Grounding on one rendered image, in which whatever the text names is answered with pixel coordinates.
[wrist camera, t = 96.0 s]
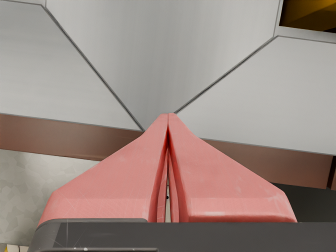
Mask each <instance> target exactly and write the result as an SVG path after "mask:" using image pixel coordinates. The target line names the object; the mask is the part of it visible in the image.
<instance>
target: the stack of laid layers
mask: <svg viewBox="0 0 336 252"><path fill-rule="evenodd" d="M11 1H19V2H26V3H34V4H42V6H43V7H44V8H45V1H46V0H11ZM283 1H284V0H280V5H279V11H278V16H277V22H276V28H275V33H274V38H275V37H276V36H278V35H279V36H286V37H294V38H302V39H309V40H317V41H325V42H332V43H336V33H331V32H323V31H316V30H308V29H300V28H293V27H285V26H279V23H280V18H281V12H282V7H283ZM45 9H46V8H45ZM46 11H47V9H46ZM47 12H48V11H47ZM48 13H49V12H48ZM49 14H50V13H49ZM50 16H51V14H50ZM51 17H52V16H51ZM52 18H53V17H52ZM53 19H54V18H53ZM54 21H55V19H54ZM55 22H56V21H55ZM56 23H57V22H56ZM57 24H58V23H57ZM58 25H59V24H58ZM59 27H60V26H59ZM60 28H61V27H60ZM61 29H62V28H61ZM62 30H63V29H62ZM63 32H64V31H63ZM64 33H65V32H64ZM65 34H66V33H65ZM66 35H67V34H66ZM67 37H68V36H67ZM68 38H69V37H68ZM274 38H272V39H274ZM69 39H70V38H69ZM272 39H271V40H272ZM70 40H71V39H70ZM271 40H270V41H271ZM270 41H268V42H267V43H269V42H270ZM71 42H72V41H71ZM72 43H73V42H72ZM267 43H266V44H267ZM73 44H74V43H73ZM266 44H265V45H266ZM74 45H75V44H74ZM265 45H263V46H265ZM263 46H262V47H263ZM75 47H76V46H75ZM262 47H261V48H262ZM76 48H77V47H76ZM261 48H259V49H261ZM77 49H78V48H77ZM259 49H258V50H259ZM78 50H79V49H78ZM258 50H257V51H258ZM257 51H255V52H257ZM79 52H80V50H79ZM255 52H254V53H255ZM80 53H81V52H80ZM254 53H253V54H254ZM81 54H82V53H81ZM253 54H251V55H250V56H252V55H253ZM82 55H83V54H82ZM250 56H249V57H250ZM83 57H84V55H83ZM249 57H248V58H249ZM84 58H85V57H84ZM248 58H246V59H248ZM85 59H86V58H85ZM246 59H245V60H246ZM86 60H87V59H86ZM245 60H244V61H245ZM244 61H242V62H244ZM87 62H88V60H87ZM242 62H241V63H242ZM88 63H89V62H88ZM241 63H240V64H241ZM89 64H90V63H89ZM240 64H238V65H237V66H239V65H240ZM90 65H91V64H90ZM237 66H236V67H237ZM91 67H92V65H91ZM236 67H235V68H236ZM92 68H93V67H92ZM235 68H233V69H235ZM93 69H94V68H93ZM233 69H232V70H233ZM94 70H95V69H94ZM232 70H231V71H232ZM231 71H229V72H231ZM95 72H96V70H95ZM229 72H228V73H229ZM96 73H97V72H96ZM228 73H227V74H228ZM97 74H98V73H97ZM227 74H225V75H227ZM98 75H99V74H98ZM225 75H224V76H225ZM224 76H223V77H224ZM99 77H100V75H99ZM223 77H221V78H220V79H222V78H223ZM100 78H101V77H100ZM101 79H102V78H101ZM220 79H219V80H220ZM102 80H103V79H102ZM219 80H218V81H219ZM218 81H216V82H218ZM103 82H104V80H103ZM216 82H215V83H216ZM104 83H105V82H104ZM215 83H214V84H215ZM105 84H106V83H105ZM214 84H212V85H214ZM106 85H107V84H106ZM212 85H211V86H212ZM211 86H210V87H211ZM107 87H108V85H107ZM210 87H208V88H207V89H209V88H210ZM108 88H109V87H108ZM109 89H110V88H109ZM207 89H206V90H207ZM110 90H111V89H110ZM206 90H205V91H206ZM205 91H203V92H205ZM111 92H112V90H111ZM203 92H202V93H203ZM112 93H113V92H112ZM202 93H201V94H202ZM113 94H114V93H113ZM201 94H199V95H201ZM114 95H115V94H114ZM199 95H198V96H199ZM198 96H197V97H198ZM115 97H116V95H115ZM197 97H195V98H197ZM116 98H117V97H116ZM195 98H194V99H195ZM117 99H118V98H117ZM194 99H193V100H194ZM118 100H119V99H118ZM193 100H191V101H190V102H192V101H193ZM119 102H120V100H119ZM190 102H189V103H190ZM120 103H121V102H120ZM189 103H188V104H189ZM121 104H122V103H121ZM188 104H186V105H188ZM122 105H123V104H122ZM186 105H185V106H186ZM185 106H184V107H185ZM123 107H124V105H123ZM184 107H182V108H184ZM124 108H125V107H124ZM182 108H181V109H182ZM125 109H126V108H125ZM181 109H180V110H181ZM126 110H127V109H126ZM180 110H178V111H177V112H179V111H180ZM127 112H128V110H127ZM177 112H176V113H177ZM128 113H129V112H128ZM176 113H175V114H176ZM129 114H130V113H129ZM130 115H131V114H130ZM131 117H132V115H131ZM132 118H133V117H132ZM133 119H134V118H133ZM134 120H135V119H134ZM135 121H136V120H135ZM136 123H137V122H136ZM137 124H138V123H137ZM138 125H139V124H138ZM139 126H140V125H139ZM140 128H141V127H140ZM141 129H142V128H141ZM142 130H143V129H142ZM143 131H144V130H143Z"/></svg>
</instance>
